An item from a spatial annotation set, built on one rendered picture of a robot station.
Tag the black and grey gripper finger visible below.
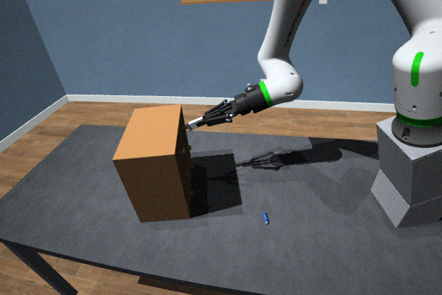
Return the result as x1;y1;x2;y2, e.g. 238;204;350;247
186;106;236;131
186;99;231;124

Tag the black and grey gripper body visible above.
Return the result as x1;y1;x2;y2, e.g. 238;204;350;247
223;93;251;117

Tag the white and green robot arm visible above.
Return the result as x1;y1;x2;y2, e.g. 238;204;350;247
244;0;442;148

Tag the brown wooden drawer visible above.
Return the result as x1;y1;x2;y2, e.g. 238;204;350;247
181;155;190;197
186;177;194;215
184;131;191;166
179;109;188;148
187;152;195;183
175;131;186;177

